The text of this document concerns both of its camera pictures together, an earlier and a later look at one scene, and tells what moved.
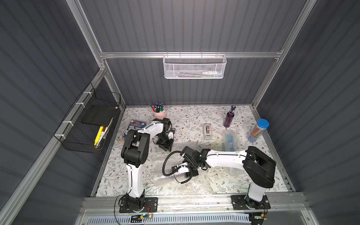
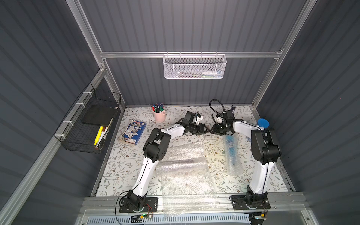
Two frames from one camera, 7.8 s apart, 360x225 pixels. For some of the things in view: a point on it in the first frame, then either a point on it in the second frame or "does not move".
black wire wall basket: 86,128 does not move
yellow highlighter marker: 99,135 does not move
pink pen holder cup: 160,115 does not move
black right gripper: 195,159 -> 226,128
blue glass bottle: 231,143 does not move
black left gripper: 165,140 -> 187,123
